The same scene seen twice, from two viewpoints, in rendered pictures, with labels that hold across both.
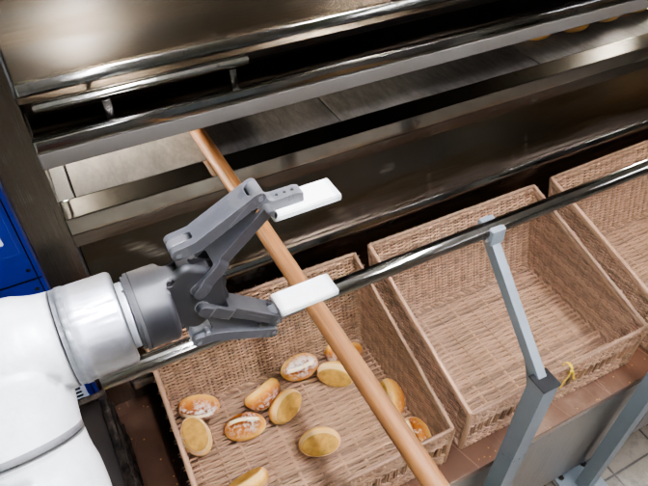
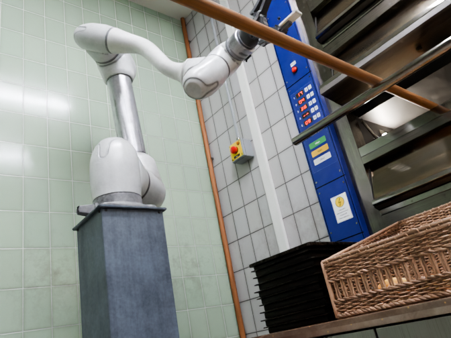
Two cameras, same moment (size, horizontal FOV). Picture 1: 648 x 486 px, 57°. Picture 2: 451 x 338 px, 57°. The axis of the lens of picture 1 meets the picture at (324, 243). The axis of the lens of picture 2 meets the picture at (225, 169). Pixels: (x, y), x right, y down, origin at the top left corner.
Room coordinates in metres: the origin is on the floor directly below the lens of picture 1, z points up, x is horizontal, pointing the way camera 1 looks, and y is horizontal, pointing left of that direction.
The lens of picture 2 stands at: (-0.09, -0.86, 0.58)
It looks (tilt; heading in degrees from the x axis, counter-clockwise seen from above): 22 degrees up; 75
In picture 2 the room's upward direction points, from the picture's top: 12 degrees counter-clockwise
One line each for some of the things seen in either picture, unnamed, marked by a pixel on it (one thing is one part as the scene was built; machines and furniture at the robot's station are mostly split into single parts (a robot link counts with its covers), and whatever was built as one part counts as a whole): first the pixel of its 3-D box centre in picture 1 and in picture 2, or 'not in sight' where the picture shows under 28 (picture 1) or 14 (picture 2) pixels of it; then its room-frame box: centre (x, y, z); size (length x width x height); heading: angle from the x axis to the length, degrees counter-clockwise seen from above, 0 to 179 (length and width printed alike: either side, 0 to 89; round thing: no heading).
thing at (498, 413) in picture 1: (500, 304); not in sight; (1.01, -0.46, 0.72); 0.56 x 0.49 x 0.28; 117
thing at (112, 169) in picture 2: not in sight; (116, 171); (-0.11, 0.44, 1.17); 0.18 x 0.16 x 0.22; 66
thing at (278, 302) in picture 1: (305, 294); (290, 19); (0.43, 0.02, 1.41); 0.07 x 0.03 x 0.01; 118
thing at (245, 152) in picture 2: not in sight; (241, 151); (0.51, 0.99, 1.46); 0.10 x 0.07 x 0.10; 117
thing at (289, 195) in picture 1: (275, 192); not in sight; (0.42, 0.04, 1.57); 0.05 x 0.01 x 0.03; 118
